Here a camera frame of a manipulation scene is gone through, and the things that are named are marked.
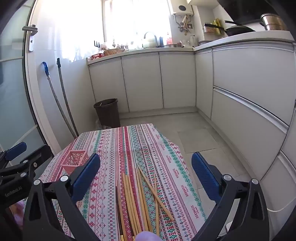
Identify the bright window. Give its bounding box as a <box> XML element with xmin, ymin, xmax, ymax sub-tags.
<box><xmin>103</xmin><ymin>0</ymin><xmax>171</xmax><ymax>43</ymax></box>

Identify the patterned striped tablecloth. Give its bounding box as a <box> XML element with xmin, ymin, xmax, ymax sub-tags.
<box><xmin>38</xmin><ymin>123</ymin><xmax>207</xmax><ymax>241</ymax></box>

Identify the white base cabinet with drawers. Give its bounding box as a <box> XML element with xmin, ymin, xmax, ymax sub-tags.
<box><xmin>194</xmin><ymin>30</ymin><xmax>296</xmax><ymax>232</ymax></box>

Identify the dark brown chopstick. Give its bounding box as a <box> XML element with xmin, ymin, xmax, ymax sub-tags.
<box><xmin>116</xmin><ymin>183</ymin><xmax>124</xmax><ymax>241</ymax></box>

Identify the white water heater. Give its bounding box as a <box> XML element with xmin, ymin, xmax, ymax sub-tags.
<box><xmin>168</xmin><ymin>0</ymin><xmax>193</xmax><ymax>15</ymax></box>

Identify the black range hood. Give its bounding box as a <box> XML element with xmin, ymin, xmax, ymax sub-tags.
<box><xmin>217</xmin><ymin>0</ymin><xmax>281</xmax><ymax>25</ymax></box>

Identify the frosted glass door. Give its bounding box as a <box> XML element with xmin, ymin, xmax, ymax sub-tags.
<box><xmin>0</xmin><ymin>0</ymin><xmax>78</xmax><ymax>167</ymax></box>

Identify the dark brown trash bin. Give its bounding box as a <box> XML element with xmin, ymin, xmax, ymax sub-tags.
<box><xmin>94</xmin><ymin>98</ymin><xmax>121</xmax><ymax>128</ymax></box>

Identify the pale green container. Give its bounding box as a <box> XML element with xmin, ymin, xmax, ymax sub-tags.
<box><xmin>142</xmin><ymin>38</ymin><xmax>156</xmax><ymax>49</ymax></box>

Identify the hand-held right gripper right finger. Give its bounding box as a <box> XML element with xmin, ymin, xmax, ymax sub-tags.
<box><xmin>191</xmin><ymin>152</ymin><xmax>271</xmax><ymax>241</ymax></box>

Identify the steel kitchen faucet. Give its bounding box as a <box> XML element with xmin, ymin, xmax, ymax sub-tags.
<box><xmin>144</xmin><ymin>32</ymin><xmax>158</xmax><ymax>48</ymax></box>

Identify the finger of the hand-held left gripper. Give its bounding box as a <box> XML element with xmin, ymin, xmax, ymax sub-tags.
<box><xmin>0</xmin><ymin>142</ymin><xmax>27</xmax><ymax>167</ymax></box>
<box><xmin>14</xmin><ymin>144</ymin><xmax>56</xmax><ymax>179</ymax></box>

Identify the silver door handle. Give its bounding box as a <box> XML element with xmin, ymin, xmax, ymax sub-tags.
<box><xmin>22</xmin><ymin>24</ymin><xmax>38</xmax><ymax>52</ymax></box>

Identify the blue-handled metal pole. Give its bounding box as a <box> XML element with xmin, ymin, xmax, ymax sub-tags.
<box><xmin>42</xmin><ymin>62</ymin><xmax>78</xmax><ymax>139</ymax></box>

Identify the steel cooking pot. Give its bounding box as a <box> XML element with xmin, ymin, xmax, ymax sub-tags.
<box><xmin>260</xmin><ymin>13</ymin><xmax>288</xmax><ymax>31</ymax></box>

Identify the black wok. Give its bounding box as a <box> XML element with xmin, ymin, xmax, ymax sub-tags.
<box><xmin>204</xmin><ymin>23</ymin><xmax>256</xmax><ymax>37</ymax></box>

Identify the bundle of wooden chopsticks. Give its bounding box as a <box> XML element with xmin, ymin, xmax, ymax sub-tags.
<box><xmin>117</xmin><ymin>162</ymin><xmax>175</xmax><ymax>241</ymax></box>

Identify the yellow green packet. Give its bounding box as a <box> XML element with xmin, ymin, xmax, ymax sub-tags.
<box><xmin>213</xmin><ymin>19</ymin><xmax>222</xmax><ymax>35</ymax></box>

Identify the person's right hand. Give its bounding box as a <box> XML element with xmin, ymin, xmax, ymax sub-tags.
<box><xmin>136</xmin><ymin>232</ymin><xmax>160</xmax><ymax>241</ymax></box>

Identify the white base cabinet with doors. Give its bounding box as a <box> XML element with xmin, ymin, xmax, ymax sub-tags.
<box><xmin>87</xmin><ymin>46</ymin><xmax>197</xmax><ymax>114</ymax></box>

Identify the person's left hand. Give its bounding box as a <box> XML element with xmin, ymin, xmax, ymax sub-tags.
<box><xmin>10</xmin><ymin>201</ymin><xmax>25</xmax><ymax>232</ymax></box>

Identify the black-handled metal pole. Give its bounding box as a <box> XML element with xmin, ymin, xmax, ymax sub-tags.
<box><xmin>57</xmin><ymin>58</ymin><xmax>80</xmax><ymax>137</ymax></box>

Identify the pink plastic lattice basket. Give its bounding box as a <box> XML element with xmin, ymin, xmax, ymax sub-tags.
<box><xmin>60</xmin><ymin>150</ymin><xmax>90</xmax><ymax>175</ymax></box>

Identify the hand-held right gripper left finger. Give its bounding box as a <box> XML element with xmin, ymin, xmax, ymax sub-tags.
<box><xmin>22</xmin><ymin>153</ymin><xmax>101</xmax><ymax>241</ymax></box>

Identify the crumpled plastic bag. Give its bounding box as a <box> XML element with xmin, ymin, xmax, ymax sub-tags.
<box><xmin>95</xmin><ymin>118</ymin><xmax>112</xmax><ymax>130</ymax></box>

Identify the white cable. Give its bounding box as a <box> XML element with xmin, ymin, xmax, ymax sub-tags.
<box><xmin>267</xmin><ymin>197</ymin><xmax>289</xmax><ymax>212</ymax></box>

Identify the wicker basket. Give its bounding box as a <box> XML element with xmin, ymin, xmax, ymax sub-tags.
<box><xmin>103</xmin><ymin>48</ymin><xmax>125</xmax><ymax>56</ymax></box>

